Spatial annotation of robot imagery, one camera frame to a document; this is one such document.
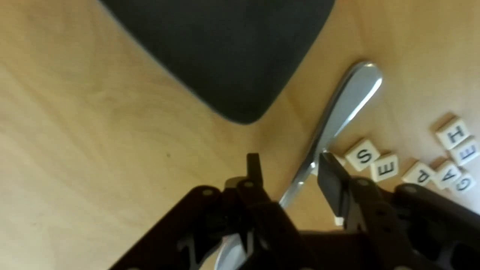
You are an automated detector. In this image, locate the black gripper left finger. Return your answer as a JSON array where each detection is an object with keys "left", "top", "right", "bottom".
[{"left": 235, "top": 151, "right": 303, "bottom": 252}]

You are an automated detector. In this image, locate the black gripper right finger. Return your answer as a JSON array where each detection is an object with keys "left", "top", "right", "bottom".
[{"left": 316, "top": 151, "right": 402, "bottom": 234}]

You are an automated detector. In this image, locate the silver spoon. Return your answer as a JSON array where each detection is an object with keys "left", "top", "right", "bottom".
[{"left": 213, "top": 60, "right": 385, "bottom": 270}]

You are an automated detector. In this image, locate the letter tile S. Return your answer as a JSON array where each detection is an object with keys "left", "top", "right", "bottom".
[{"left": 343, "top": 138, "right": 382, "bottom": 172}]

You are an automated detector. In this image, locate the letter tile E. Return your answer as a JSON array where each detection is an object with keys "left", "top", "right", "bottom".
[
  {"left": 370, "top": 153, "right": 402, "bottom": 184},
  {"left": 448, "top": 136, "right": 480, "bottom": 168}
]

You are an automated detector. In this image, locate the letter tile P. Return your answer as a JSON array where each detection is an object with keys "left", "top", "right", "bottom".
[{"left": 400, "top": 160, "right": 436, "bottom": 187}]

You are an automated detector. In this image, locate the letter tile A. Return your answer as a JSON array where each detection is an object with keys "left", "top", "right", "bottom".
[{"left": 432, "top": 160, "right": 463, "bottom": 192}]

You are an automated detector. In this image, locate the black flat mat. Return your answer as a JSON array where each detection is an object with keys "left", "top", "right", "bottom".
[{"left": 99, "top": 0, "right": 337, "bottom": 126}]

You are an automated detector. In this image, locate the letter tile H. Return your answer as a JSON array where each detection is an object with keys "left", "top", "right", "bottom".
[{"left": 433, "top": 117, "right": 472, "bottom": 151}]

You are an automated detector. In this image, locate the letter tile G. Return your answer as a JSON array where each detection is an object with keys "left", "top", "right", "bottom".
[{"left": 451, "top": 171, "right": 478, "bottom": 195}]

